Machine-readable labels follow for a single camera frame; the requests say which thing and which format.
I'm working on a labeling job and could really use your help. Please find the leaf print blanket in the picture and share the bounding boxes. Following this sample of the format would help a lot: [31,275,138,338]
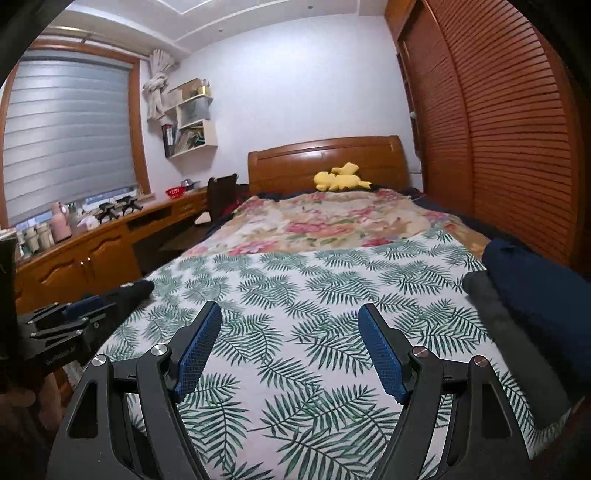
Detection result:
[92,228,550,480]

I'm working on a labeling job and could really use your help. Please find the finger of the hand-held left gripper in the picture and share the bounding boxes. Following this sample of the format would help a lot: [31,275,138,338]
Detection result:
[30,318,100,344]
[21,295,116,330]

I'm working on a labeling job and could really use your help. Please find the group of small jars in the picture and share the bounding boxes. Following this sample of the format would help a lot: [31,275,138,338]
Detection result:
[16,223,54,256]

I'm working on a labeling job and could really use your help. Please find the wooden bed headboard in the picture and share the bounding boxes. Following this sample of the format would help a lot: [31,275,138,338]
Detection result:
[248,135,411,197]

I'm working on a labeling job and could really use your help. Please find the white wall shelf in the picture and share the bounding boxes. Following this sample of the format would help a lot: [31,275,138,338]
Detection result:
[161,78,219,159]

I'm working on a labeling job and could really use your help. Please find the yellow plush toy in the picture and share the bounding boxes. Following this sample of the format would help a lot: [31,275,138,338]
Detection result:
[314,162,371,192]

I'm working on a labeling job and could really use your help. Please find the black double-breasted coat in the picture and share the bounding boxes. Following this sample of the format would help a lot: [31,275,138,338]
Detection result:
[85,280,155,354]

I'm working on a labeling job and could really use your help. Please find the wooden louvered wardrobe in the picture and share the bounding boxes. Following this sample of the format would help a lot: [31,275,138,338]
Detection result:
[385,0,591,278]

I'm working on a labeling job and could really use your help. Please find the grey window blind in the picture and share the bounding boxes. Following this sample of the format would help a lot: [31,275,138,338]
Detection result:
[4,51,139,227]

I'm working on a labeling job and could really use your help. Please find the dark wooden chair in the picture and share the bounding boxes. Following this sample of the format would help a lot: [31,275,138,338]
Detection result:
[159,174,238,252]

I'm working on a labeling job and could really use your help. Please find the pink bottle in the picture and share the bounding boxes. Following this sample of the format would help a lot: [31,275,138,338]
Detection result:
[50,203,73,241]

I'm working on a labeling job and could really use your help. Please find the folded navy garment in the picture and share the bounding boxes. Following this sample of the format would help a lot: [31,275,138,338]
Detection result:
[482,237,591,365]

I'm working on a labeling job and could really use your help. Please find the person's left hand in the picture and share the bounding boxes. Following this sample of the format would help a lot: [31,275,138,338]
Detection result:
[34,369,64,418]

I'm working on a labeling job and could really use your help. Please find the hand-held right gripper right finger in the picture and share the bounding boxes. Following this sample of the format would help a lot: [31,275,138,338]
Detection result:
[358,303,541,480]

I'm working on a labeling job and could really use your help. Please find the tied beige curtain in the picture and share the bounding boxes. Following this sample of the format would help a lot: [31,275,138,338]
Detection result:
[142,48,178,121]

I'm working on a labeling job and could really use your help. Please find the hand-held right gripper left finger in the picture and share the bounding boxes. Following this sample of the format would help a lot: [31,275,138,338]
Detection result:
[48,301,223,480]

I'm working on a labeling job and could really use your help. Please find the folded grey garment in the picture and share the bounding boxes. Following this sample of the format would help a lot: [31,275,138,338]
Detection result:
[463,271,578,428]

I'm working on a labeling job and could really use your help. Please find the wooden desk with cabinets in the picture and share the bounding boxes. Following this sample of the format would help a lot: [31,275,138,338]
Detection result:
[0,189,208,324]

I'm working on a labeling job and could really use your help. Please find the floral quilt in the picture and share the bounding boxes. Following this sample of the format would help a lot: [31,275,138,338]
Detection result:
[212,188,490,257]

